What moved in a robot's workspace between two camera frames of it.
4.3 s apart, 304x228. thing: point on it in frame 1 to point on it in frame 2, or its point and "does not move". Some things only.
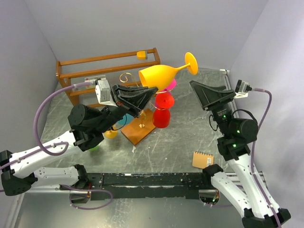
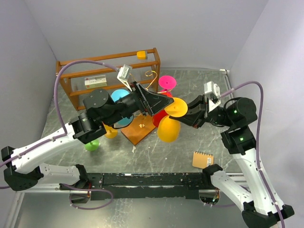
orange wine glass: (111, 134) does not move
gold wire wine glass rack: (142, 124) does not move
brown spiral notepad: (201, 160) does not move
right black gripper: (219, 102) to (202, 110)
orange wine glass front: (161, 77) to (169, 129)
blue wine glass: (126, 120) does not move
